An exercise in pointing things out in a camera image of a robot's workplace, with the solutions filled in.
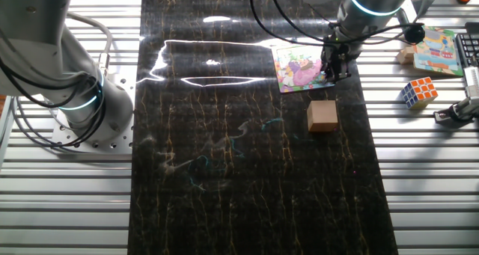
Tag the large wooden cube block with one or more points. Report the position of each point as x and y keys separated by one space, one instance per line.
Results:
x=322 y=116

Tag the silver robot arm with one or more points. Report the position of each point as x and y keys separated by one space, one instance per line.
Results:
x=33 y=42

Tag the butterfly girl puzzle board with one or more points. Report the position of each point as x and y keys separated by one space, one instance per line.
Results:
x=299 y=70

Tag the black marble mat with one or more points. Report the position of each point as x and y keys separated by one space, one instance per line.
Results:
x=243 y=210

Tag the black keyboard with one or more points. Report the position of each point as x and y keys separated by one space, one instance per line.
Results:
x=467 y=45

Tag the silver ribbed camera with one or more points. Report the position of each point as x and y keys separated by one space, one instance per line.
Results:
x=472 y=81

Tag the colourful picture book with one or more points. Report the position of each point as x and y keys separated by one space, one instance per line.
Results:
x=439 y=53

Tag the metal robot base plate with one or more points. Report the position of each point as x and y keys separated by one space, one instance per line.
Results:
x=119 y=143

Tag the rubiks cube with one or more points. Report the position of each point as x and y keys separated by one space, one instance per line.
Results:
x=421 y=92

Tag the small wooden block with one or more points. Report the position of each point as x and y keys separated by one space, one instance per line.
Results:
x=406 y=55

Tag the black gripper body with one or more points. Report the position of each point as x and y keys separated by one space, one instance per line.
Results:
x=337 y=51

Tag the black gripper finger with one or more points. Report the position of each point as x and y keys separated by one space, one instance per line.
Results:
x=345 y=70
x=333 y=73

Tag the black clamp tool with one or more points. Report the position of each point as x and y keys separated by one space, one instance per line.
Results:
x=460 y=111

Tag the grey metal wrist bracket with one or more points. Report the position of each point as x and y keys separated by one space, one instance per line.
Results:
x=403 y=17

